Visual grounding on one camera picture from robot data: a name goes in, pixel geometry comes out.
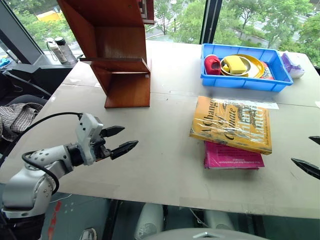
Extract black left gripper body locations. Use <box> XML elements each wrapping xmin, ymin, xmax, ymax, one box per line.
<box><xmin>90</xmin><ymin>131</ymin><xmax>112</xmax><ymax>162</ymax></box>

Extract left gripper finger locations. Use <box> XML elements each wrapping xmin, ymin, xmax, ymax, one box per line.
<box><xmin>109</xmin><ymin>139</ymin><xmax>140</xmax><ymax>161</ymax></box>
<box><xmin>100</xmin><ymin>126</ymin><xmax>126</xmax><ymax>138</ymax></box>

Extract pink spiral-bound book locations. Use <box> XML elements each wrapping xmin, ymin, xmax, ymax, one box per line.
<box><xmin>203</xmin><ymin>140</ymin><xmax>265</xmax><ymax>171</ymax></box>

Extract yellow plastic-wrapped book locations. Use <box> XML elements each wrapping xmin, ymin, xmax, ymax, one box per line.
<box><xmin>188</xmin><ymin>95</ymin><xmax>273</xmax><ymax>156</ymax></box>

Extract brown wooden bookshelf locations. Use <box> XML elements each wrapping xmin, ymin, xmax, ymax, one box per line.
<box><xmin>56</xmin><ymin>0</ymin><xmax>156</xmax><ymax>109</ymax></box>

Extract black table leg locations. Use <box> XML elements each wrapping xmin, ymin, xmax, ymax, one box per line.
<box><xmin>103</xmin><ymin>198</ymin><xmax>121</xmax><ymax>240</ymax></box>

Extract white rounded robot shell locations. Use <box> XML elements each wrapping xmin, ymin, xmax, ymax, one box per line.
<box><xmin>203</xmin><ymin>209</ymin><xmax>236</xmax><ymax>232</ymax></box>
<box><xmin>133</xmin><ymin>202</ymin><xmax>165</xmax><ymax>240</ymax></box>

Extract purple white plastic bag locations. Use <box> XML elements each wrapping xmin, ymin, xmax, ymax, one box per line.
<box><xmin>280</xmin><ymin>50</ymin><xmax>306</xmax><ymax>79</ymax></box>

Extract red white snack package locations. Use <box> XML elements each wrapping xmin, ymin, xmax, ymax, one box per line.
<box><xmin>259</xmin><ymin>61</ymin><xmax>276</xmax><ymax>81</ymax></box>

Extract checked cloth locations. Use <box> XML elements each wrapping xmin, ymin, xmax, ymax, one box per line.
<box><xmin>0</xmin><ymin>102</ymin><xmax>44</xmax><ymax>142</ymax></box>

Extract blue plastic bin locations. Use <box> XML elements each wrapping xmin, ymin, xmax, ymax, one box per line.
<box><xmin>200</xmin><ymin>43</ymin><xmax>294</xmax><ymax>93</ymax></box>

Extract clear bottle with black cap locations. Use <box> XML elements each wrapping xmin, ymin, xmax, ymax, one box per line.
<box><xmin>54</xmin><ymin>36</ymin><xmax>79</xmax><ymax>65</ymax></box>

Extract yellow round plate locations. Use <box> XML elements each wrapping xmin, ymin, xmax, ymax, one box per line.
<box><xmin>219</xmin><ymin>53</ymin><xmax>266</xmax><ymax>79</ymax></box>

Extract white water bottle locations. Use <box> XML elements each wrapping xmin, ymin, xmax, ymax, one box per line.
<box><xmin>45</xmin><ymin>37</ymin><xmax>68</xmax><ymax>64</ymax></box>

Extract beige round bowl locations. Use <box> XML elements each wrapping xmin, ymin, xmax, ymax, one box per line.
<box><xmin>220</xmin><ymin>56</ymin><xmax>252</xmax><ymax>76</ymax></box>

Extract yellow sponge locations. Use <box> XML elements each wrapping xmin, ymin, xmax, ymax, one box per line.
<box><xmin>223</xmin><ymin>55</ymin><xmax>249</xmax><ymax>75</ymax></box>

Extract grey rounded robot body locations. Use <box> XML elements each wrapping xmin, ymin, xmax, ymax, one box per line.
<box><xmin>141</xmin><ymin>227</ymin><xmax>270</xmax><ymax>240</ymax></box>

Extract yellow vehicle outside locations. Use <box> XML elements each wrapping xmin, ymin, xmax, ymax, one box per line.
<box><xmin>34</xmin><ymin>10</ymin><xmax>65</xmax><ymax>23</ymax></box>

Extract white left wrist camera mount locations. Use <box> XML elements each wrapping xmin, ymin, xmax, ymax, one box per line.
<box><xmin>74</xmin><ymin>112</ymin><xmax>104</xmax><ymax>166</ymax></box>

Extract grey window frame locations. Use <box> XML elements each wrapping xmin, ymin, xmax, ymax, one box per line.
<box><xmin>0</xmin><ymin>0</ymin><xmax>45</xmax><ymax>65</ymax></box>

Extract black window post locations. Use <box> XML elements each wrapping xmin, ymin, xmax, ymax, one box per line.
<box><xmin>198</xmin><ymin>0</ymin><xmax>221</xmax><ymax>45</ymax></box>

